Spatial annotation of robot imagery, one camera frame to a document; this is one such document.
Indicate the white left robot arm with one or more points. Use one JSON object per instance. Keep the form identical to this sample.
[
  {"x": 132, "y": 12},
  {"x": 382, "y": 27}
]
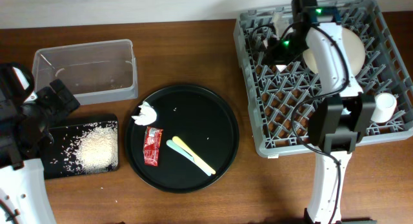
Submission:
[{"x": 23, "y": 192}]

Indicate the yellow spatula utensil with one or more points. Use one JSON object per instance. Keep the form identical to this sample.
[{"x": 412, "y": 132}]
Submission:
[{"x": 197, "y": 160}]

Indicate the grey dishwasher rack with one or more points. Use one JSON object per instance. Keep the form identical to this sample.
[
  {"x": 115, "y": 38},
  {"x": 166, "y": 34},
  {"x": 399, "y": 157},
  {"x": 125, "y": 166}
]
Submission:
[{"x": 272, "y": 93}]

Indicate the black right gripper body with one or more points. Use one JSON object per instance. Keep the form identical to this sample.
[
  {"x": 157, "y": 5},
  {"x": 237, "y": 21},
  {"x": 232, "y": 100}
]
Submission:
[{"x": 287, "y": 50}]

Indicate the red snack wrapper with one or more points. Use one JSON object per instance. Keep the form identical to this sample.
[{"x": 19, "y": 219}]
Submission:
[{"x": 152, "y": 145}]

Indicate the crumpled white tissue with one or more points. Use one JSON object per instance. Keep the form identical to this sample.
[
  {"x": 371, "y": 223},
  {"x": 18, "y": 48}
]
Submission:
[{"x": 147, "y": 115}]

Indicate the white cup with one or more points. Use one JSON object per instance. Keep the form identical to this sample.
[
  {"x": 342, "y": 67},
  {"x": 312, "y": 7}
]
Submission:
[{"x": 385, "y": 106}]

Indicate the mint green spatula utensil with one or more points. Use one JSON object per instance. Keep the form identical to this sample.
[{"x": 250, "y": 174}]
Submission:
[{"x": 190, "y": 157}]

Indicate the round black tray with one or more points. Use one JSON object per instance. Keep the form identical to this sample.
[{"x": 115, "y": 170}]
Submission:
[{"x": 203, "y": 120}]

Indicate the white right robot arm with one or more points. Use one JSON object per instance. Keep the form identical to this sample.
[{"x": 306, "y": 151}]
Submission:
[{"x": 344, "y": 112}]

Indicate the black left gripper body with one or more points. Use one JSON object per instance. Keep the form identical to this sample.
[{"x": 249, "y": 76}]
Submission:
[{"x": 49, "y": 106}]

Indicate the black rectangular tray bin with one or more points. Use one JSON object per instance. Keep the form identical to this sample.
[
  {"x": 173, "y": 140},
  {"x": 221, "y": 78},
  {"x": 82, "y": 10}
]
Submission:
[{"x": 64, "y": 169}]

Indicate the clear plastic bin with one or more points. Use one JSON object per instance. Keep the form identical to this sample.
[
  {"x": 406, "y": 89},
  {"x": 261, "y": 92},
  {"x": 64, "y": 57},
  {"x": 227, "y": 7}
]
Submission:
[{"x": 98, "y": 72}]

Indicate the beige bowl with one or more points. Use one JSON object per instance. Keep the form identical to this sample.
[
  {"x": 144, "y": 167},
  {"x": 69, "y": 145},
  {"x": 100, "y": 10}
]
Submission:
[{"x": 354, "y": 49}]

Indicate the pile of rice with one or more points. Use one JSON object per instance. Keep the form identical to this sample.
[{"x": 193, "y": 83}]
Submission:
[{"x": 96, "y": 149}]

